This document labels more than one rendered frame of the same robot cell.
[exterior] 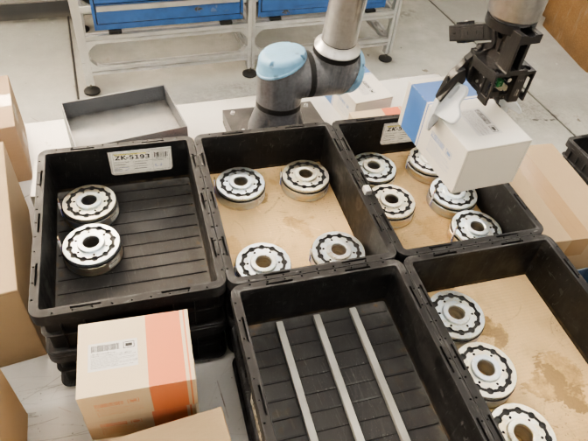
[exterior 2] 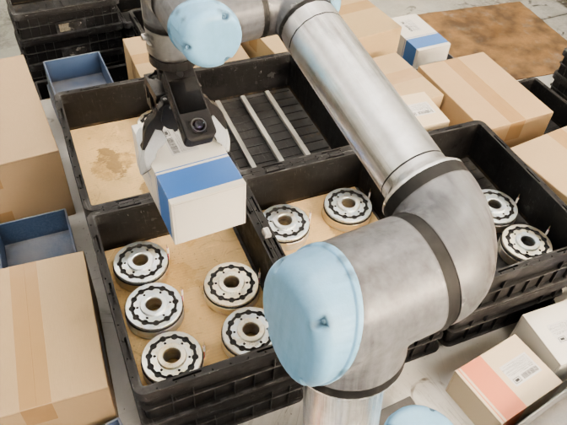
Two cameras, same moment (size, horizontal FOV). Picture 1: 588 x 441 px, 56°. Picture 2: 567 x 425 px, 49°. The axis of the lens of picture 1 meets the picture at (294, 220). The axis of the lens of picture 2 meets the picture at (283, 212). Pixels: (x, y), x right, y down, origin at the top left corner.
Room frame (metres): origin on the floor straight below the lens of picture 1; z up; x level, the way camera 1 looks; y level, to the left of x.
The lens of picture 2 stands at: (1.55, -0.19, 1.78)
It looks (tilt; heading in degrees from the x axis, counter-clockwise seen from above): 46 degrees down; 174
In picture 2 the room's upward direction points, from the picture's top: 5 degrees clockwise
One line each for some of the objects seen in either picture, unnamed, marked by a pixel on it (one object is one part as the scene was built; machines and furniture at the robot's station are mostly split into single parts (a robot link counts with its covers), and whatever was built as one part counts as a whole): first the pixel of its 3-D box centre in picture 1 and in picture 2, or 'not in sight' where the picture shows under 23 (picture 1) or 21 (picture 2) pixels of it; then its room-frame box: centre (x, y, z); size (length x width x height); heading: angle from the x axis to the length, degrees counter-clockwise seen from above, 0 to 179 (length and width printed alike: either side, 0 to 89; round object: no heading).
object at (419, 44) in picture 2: not in sight; (413, 44); (-0.19, 0.38, 0.75); 0.20 x 0.12 x 0.09; 23
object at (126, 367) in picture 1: (138, 364); (403, 124); (0.40, 0.21, 0.89); 0.16 x 0.12 x 0.07; 108
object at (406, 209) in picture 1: (390, 201); (231, 283); (0.85, -0.20, 0.86); 0.10 x 0.10 x 0.01
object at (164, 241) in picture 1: (129, 235); (469, 212); (0.67, 0.30, 0.87); 0.40 x 0.30 x 0.11; 20
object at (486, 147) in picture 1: (459, 130); (187, 174); (0.80, -0.27, 1.09); 0.20 x 0.12 x 0.09; 23
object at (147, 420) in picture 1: (143, 386); not in sight; (0.41, 0.21, 0.81); 0.16 x 0.12 x 0.07; 106
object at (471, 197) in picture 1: (453, 192); (153, 305); (0.90, -0.33, 0.86); 0.10 x 0.10 x 0.01
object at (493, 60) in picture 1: (500, 57); (175, 83); (0.77, -0.28, 1.25); 0.09 x 0.08 x 0.12; 23
